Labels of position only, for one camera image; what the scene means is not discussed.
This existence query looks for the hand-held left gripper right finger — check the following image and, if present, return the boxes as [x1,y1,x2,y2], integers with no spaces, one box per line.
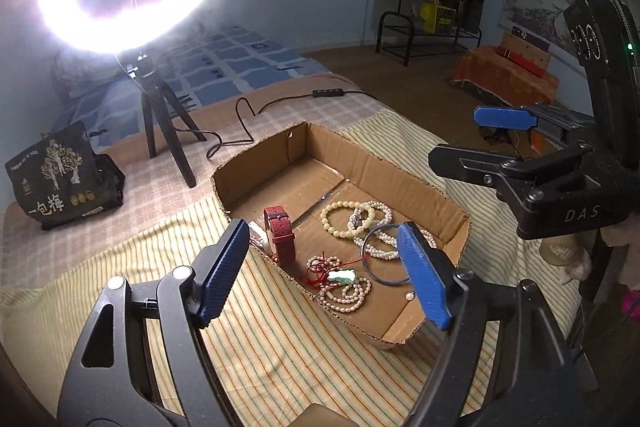
[396,222,601,427]

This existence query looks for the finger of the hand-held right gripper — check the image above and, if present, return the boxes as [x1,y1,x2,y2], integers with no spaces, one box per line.
[472,103,594,138]
[428,141,594,196]

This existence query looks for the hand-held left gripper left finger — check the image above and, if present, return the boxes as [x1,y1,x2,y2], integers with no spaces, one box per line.
[57,218,251,427]

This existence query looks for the dark thin bangle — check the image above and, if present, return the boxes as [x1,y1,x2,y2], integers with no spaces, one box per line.
[361,223,416,285]

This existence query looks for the small pearl necklace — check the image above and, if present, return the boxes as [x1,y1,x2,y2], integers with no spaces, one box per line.
[306,257,373,314]

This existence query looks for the red string jade necklace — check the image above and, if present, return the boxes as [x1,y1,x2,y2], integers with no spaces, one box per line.
[305,252,358,290]

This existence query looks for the cardboard box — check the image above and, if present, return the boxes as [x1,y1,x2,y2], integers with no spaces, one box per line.
[211,122,472,352]

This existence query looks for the cream bead bracelet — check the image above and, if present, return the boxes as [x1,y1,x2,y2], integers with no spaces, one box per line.
[320,201,377,239]

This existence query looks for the person's right hand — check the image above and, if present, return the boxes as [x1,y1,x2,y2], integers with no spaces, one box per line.
[539,237,593,286]

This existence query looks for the orange covered box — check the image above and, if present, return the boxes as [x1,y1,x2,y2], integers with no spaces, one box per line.
[447,47,561,108]

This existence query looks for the wooden box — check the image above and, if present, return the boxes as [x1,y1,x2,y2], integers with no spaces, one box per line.
[497,29,553,78]

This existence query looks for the yellow striped bed sheet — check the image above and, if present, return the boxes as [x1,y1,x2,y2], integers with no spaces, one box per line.
[0,109,586,427]

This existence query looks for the yellow crate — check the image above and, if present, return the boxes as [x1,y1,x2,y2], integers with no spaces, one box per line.
[419,1,458,35]

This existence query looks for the tan checked bed sheet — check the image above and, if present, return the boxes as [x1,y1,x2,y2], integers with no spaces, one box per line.
[0,74,386,288]

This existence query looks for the black tripod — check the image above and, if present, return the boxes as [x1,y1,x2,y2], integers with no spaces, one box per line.
[127,52,208,188]

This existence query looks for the black printed bag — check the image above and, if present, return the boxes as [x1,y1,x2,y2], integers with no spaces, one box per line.
[5,121,126,232]

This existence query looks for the blue patterned blanket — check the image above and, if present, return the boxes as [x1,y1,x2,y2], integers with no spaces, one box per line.
[52,24,333,148]

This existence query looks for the long pearl necklace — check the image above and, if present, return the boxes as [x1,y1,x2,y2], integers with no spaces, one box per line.
[350,201,438,260]

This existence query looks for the red strap watch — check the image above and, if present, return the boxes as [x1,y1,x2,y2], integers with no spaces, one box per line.
[248,206,297,265]

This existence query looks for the mountain wall poster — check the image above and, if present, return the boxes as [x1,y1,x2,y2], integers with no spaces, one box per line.
[500,0,601,58]

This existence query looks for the black power cable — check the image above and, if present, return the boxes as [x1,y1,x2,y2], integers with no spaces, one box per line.
[205,89,381,158]

